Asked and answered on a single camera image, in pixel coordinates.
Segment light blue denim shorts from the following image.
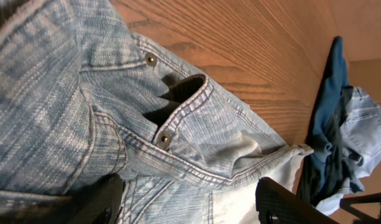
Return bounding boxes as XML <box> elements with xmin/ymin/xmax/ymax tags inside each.
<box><xmin>0</xmin><ymin>1</ymin><xmax>311</xmax><ymax>223</ymax></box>

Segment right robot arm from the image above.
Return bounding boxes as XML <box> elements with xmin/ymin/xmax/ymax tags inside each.
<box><xmin>340</xmin><ymin>192</ymin><xmax>381</xmax><ymax>224</ymax></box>

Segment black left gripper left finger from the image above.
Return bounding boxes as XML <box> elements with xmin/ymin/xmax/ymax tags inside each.
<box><xmin>47</xmin><ymin>174</ymin><xmax>124</xmax><ymax>224</ymax></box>

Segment dark navy garment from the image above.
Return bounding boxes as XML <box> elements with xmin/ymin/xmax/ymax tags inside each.
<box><xmin>296</xmin><ymin>86</ymin><xmax>354</xmax><ymax>206</ymax></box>

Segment blue shirt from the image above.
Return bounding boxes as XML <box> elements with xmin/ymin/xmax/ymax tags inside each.
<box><xmin>308</xmin><ymin>36</ymin><xmax>349</xmax><ymax>193</ymax></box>

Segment blue denim jeans pile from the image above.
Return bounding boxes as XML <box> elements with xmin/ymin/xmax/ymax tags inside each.
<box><xmin>316</xmin><ymin>86</ymin><xmax>381</xmax><ymax>216</ymax></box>

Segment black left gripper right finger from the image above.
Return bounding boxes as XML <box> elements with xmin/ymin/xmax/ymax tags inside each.
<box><xmin>255</xmin><ymin>177</ymin><xmax>336</xmax><ymax>224</ymax></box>

